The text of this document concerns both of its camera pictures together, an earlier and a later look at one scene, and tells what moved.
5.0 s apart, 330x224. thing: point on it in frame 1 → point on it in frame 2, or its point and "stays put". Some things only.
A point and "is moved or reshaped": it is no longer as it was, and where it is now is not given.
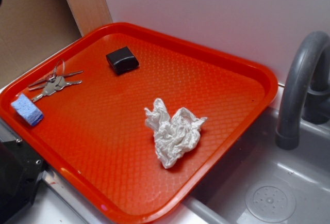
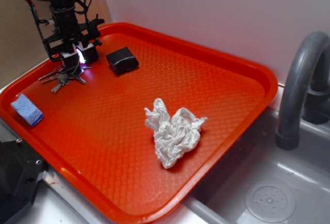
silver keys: (55, 82) is moved or reshaped
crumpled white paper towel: (172, 136) stays put
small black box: (121, 60) stays put
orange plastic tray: (134, 121) stays put
